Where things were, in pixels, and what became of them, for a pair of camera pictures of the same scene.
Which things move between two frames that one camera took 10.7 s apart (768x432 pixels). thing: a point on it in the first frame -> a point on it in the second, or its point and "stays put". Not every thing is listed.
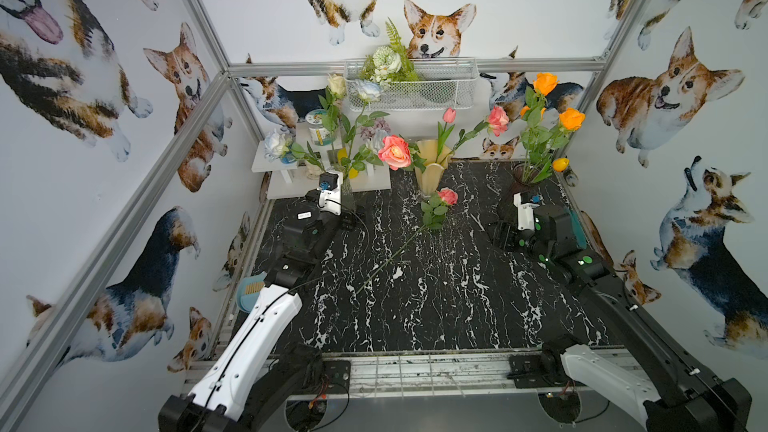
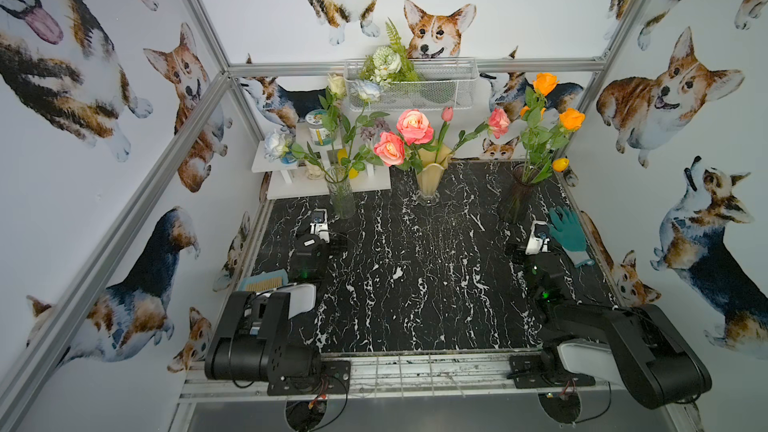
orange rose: [534, 136] stays put
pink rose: [397, 153] stays put
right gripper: [516, 238] -> [528, 258]
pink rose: [497, 122] stays put
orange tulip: [560, 164] stays put
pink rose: [434, 211] -> [413, 126]
